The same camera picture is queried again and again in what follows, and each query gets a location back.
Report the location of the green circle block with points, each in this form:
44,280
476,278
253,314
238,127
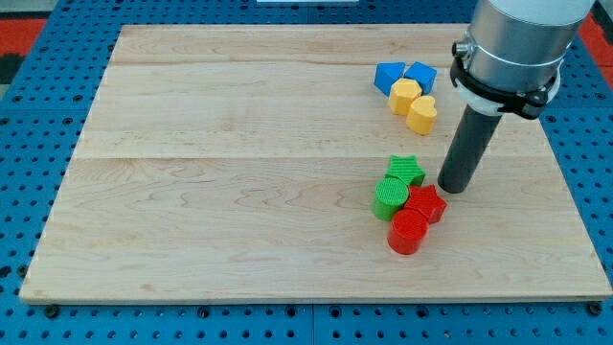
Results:
390,196

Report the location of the red star block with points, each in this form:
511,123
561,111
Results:
427,202

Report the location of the yellow hexagon block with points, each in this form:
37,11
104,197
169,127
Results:
403,93

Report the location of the green star block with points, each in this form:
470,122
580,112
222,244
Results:
406,169

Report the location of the yellow heart block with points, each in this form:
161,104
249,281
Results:
422,115

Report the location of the light wooden board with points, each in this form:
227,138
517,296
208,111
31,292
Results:
237,165

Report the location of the red circle block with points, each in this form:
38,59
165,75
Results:
408,228

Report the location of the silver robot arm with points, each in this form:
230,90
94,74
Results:
508,62

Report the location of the blue cube block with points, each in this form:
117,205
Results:
423,74

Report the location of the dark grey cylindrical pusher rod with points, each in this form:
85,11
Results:
468,146

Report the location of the blue triangle block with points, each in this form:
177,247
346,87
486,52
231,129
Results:
386,74

